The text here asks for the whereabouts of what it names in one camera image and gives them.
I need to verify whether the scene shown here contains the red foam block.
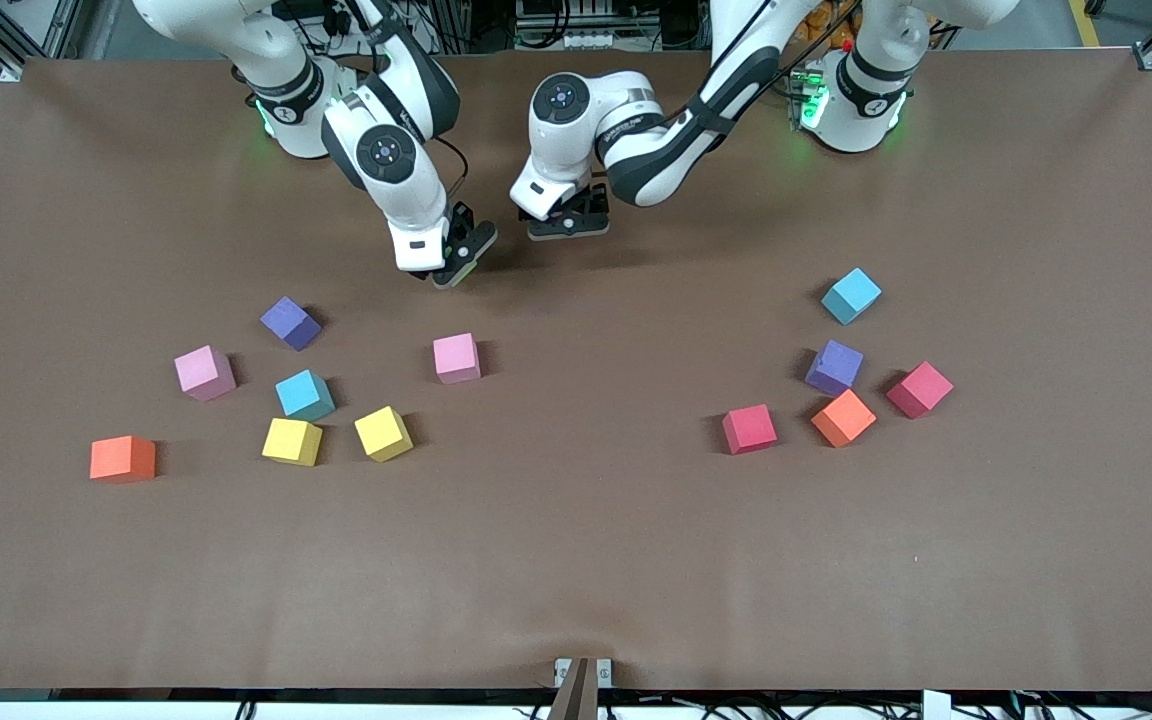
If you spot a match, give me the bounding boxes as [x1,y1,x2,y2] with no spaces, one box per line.
[722,404,778,456]
[886,361,955,420]

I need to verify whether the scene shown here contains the yellow foam block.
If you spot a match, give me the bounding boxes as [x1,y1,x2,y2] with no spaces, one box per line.
[354,405,414,463]
[262,418,323,468]

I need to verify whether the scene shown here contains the pink foam block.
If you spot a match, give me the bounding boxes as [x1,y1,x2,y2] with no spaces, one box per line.
[174,345,237,402]
[433,333,483,386]

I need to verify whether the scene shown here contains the purple foam block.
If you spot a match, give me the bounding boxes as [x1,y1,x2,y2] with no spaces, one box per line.
[260,296,323,352]
[804,340,864,396]

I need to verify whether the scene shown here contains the white table edge rail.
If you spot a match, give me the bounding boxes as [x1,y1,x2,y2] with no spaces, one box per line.
[0,688,1152,720]

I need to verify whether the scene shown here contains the orange foam block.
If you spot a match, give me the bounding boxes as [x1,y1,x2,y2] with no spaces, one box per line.
[90,435,157,485]
[811,389,878,448]

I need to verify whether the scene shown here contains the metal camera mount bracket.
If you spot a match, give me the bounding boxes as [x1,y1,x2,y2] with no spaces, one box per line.
[548,657,614,720]

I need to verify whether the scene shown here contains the black equipment rack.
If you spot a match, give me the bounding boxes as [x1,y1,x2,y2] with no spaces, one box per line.
[514,0,637,51]

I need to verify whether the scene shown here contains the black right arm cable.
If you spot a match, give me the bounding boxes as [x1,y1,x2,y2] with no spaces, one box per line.
[431,133,469,206]

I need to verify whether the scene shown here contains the bag of orange fruit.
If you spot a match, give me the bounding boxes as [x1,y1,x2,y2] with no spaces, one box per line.
[791,0,857,53]

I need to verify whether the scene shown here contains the cyan foam block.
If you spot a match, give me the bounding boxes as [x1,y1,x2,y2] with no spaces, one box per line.
[275,369,336,422]
[821,267,882,326]

